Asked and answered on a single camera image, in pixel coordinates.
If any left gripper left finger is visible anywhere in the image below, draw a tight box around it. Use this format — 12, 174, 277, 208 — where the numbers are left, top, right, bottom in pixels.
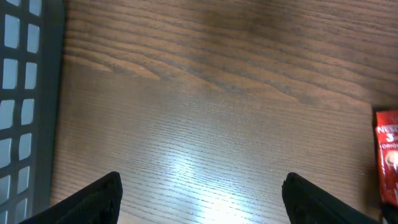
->
21, 172, 123, 224

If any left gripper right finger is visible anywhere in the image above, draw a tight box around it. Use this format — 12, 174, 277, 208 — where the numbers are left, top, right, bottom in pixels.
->
282, 172, 378, 224

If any red packet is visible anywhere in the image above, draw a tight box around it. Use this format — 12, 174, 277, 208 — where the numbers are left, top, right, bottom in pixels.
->
374, 110, 397, 207

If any grey plastic mesh basket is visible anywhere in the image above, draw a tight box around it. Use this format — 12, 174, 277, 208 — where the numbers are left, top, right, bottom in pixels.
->
1, 0, 65, 224

